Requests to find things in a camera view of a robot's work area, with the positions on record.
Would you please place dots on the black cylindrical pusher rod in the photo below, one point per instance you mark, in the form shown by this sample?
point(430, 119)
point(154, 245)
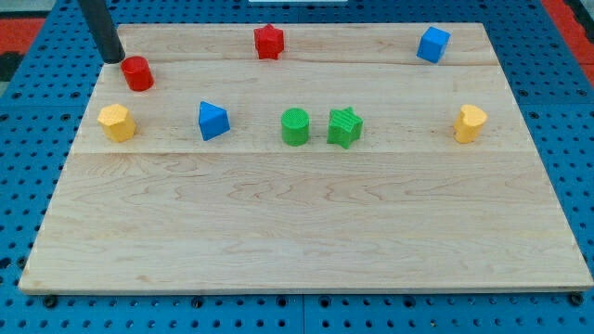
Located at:
point(102, 29)

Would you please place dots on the red cylinder block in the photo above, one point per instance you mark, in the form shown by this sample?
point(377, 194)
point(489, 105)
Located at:
point(137, 73)

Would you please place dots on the yellow hexagon block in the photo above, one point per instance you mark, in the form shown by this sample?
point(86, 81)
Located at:
point(117, 123)

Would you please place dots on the blue triangle block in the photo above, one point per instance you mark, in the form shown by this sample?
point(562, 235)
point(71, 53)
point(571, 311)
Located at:
point(213, 120)

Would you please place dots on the red star block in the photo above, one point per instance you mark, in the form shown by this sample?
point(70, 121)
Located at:
point(268, 42)

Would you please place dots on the wooden board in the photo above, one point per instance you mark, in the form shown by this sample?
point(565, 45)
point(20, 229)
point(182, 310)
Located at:
point(405, 209)

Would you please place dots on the green cylinder block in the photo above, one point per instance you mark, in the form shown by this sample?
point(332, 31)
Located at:
point(295, 127)

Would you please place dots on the green star block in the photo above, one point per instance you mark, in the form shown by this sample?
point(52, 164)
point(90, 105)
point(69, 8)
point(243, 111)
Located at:
point(344, 128)

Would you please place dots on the blue cube block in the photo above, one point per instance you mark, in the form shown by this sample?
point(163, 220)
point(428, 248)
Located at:
point(433, 44)

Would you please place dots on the yellow heart block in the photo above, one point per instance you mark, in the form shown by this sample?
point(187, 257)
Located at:
point(469, 123)

